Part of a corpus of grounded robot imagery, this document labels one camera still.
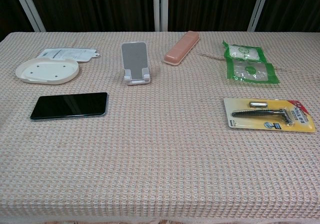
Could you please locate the black smartphone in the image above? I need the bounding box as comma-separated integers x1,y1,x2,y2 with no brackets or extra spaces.
29,92,109,121

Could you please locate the white grey phone stand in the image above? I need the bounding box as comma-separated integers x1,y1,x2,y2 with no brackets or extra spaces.
120,41,154,86

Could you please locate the pink waffle tablecloth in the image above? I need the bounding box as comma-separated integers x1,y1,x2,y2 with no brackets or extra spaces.
0,31,320,224

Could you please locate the pink oblong plastic case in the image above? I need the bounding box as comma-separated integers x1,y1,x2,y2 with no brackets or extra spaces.
163,30,201,66

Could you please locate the yellow razor blister pack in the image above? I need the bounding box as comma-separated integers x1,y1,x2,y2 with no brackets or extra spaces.
223,97,317,133

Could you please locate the green clear plastic packet strip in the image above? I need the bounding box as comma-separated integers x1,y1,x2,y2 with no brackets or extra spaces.
222,40,280,85

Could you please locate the white printed paper packet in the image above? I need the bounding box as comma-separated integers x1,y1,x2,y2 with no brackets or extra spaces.
36,47,101,63

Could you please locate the dark curtain panel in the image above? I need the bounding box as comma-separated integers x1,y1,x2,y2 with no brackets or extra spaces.
0,0,35,41
24,0,155,32
167,0,262,32
254,0,320,33

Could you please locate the white oval plastic tray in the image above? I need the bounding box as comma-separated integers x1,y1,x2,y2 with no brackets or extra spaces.
15,57,80,85

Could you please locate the white frame post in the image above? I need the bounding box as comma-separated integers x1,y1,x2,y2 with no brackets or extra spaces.
11,0,46,32
152,0,169,32
247,0,271,32

